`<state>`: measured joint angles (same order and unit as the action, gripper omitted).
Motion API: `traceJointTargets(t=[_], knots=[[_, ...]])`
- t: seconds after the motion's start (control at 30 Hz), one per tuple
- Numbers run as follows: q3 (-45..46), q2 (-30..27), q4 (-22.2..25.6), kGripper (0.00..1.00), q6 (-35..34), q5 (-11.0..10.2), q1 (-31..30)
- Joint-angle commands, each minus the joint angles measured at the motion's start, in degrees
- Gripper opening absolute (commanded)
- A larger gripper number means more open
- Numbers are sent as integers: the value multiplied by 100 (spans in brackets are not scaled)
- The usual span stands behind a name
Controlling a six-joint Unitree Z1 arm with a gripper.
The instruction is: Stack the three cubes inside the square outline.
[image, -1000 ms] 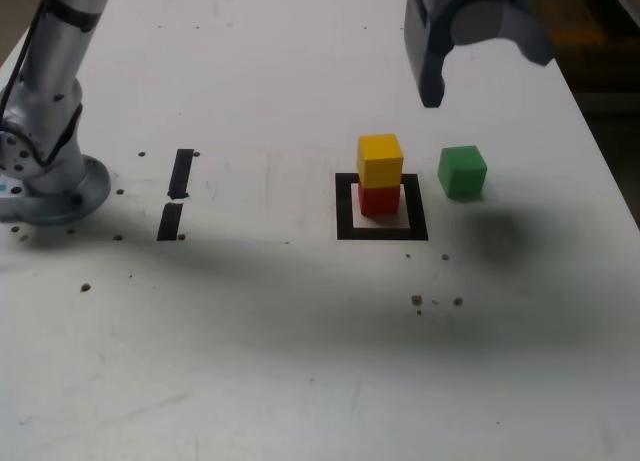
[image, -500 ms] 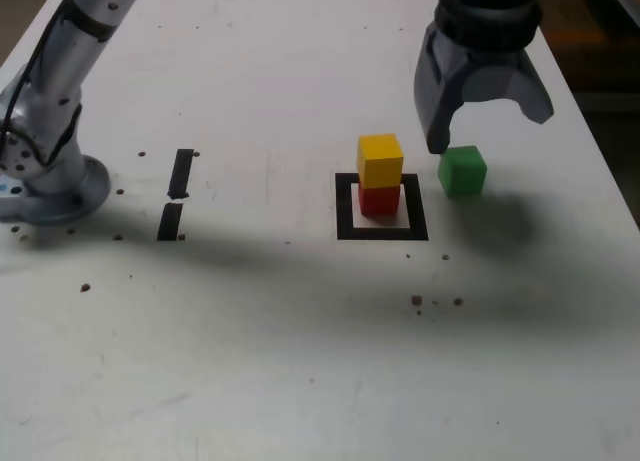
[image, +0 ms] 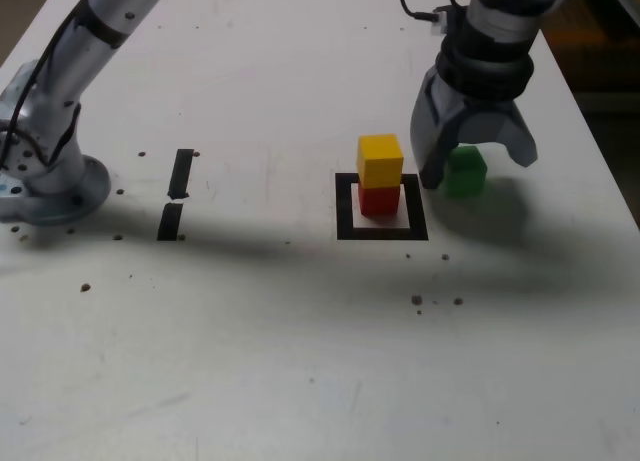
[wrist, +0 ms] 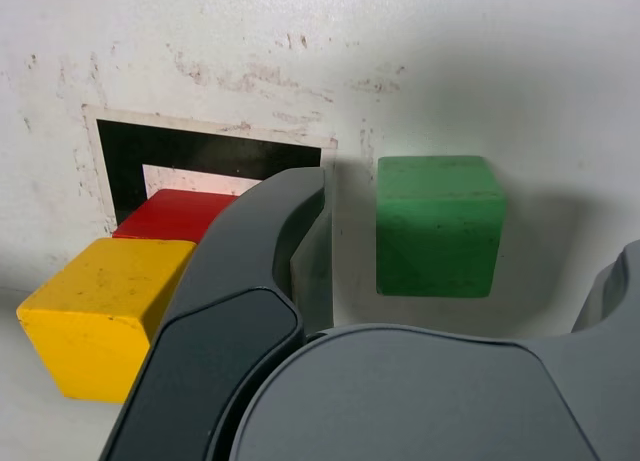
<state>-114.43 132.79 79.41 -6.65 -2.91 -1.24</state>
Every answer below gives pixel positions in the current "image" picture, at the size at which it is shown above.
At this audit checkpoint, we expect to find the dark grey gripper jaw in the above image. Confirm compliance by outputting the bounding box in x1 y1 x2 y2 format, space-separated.
409 63 469 191

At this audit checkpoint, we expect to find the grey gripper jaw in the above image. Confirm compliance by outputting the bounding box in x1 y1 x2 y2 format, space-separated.
438 99 540 168

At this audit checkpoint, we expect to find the yellow cube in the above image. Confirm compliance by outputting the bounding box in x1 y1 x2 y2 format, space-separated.
357 134 405 188

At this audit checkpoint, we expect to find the green cube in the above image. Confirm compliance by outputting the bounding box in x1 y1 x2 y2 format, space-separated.
442 144 489 198

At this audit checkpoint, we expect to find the red cube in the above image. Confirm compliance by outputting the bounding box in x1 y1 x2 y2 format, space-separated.
357 184 401 217

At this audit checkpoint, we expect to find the black tape square outline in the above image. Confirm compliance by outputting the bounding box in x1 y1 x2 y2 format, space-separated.
334 172 430 242

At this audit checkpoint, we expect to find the brown background furniture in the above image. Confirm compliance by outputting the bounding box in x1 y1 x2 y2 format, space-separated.
542 0 640 95

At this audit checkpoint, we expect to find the black tape strip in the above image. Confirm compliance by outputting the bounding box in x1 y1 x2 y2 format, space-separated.
156 148 195 242

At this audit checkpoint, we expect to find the black camera cable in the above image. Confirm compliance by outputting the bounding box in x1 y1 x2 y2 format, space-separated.
398 0 469 35

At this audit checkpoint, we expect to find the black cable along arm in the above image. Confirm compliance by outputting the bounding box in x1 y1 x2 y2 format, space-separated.
0 0 101 167

